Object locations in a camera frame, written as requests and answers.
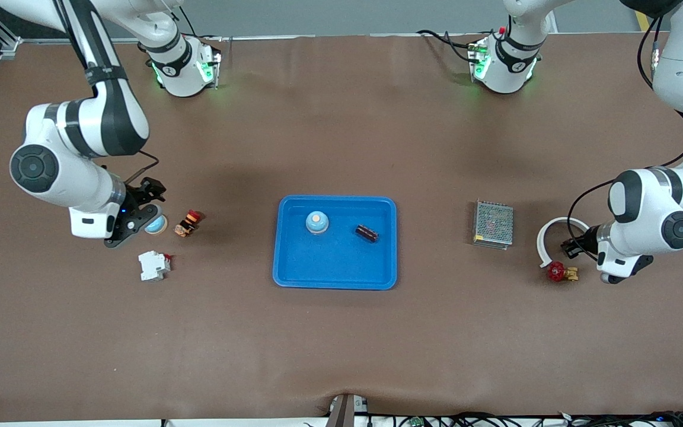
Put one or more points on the blue plastic tray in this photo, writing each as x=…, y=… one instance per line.
x=335, y=267

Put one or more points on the brown table mat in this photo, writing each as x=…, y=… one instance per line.
x=341, y=356

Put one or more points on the maroon electrolytic capacitor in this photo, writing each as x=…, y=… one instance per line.
x=367, y=233
x=570, y=249

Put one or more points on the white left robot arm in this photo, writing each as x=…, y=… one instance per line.
x=682, y=59

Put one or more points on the blue service bell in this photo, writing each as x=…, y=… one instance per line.
x=159, y=225
x=316, y=222

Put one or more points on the grey metal table clamp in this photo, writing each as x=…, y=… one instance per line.
x=346, y=412

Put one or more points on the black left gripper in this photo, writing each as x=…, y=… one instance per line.
x=584, y=241

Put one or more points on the red yellow push button switch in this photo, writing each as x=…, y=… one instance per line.
x=187, y=223

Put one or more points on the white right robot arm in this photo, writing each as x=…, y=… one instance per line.
x=80, y=124

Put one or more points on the metal mesh power supply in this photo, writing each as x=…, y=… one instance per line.
x=493, y=224

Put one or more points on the white curved plastic clamp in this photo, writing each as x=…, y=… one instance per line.
x=558, y=221

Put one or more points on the white circuit breaker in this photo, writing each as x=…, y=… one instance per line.
x=153, y=265

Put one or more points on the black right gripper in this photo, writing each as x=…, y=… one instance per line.
x=141, y=196

